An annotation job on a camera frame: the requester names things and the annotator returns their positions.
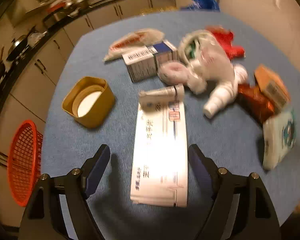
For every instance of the blue white carton box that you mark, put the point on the blue white carton box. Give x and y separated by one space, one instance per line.
145 62

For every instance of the red crumpled snack bag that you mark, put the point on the red crumpled snack bag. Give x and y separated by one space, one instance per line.
225 38

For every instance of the white sock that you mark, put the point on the white sock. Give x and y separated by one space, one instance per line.
205 57

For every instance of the blue plastic bag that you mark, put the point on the blue plastic bag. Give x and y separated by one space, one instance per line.
211 5

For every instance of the long white paper box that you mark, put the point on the long white paper box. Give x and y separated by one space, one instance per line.
160 169

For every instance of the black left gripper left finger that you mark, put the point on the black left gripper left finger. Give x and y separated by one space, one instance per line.
43 217

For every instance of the white plastic bottle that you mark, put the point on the white plastic bottle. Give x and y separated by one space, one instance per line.
225 92

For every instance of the orange cardboard box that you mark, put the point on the orange cardboard box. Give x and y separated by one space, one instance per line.
272 86

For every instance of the white red plastic wrapper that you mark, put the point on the white red plastic wrapper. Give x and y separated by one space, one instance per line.
133 41

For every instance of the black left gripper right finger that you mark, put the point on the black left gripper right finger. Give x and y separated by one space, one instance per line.
255 216

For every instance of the blue table cloth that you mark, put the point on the blue table cloth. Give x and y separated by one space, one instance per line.
232 138

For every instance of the teal white tissue pack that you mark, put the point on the teal white tissue pack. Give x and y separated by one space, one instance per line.
279 134

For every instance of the grey kitchen cabinets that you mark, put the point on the grey kitchen cabinets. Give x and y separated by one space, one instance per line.
31 93

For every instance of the white squeeze tube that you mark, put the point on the white squeeze tube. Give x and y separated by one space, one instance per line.
163 95

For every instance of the red plastic mesh basket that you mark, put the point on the red plastic mesh basket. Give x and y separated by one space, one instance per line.
24 161

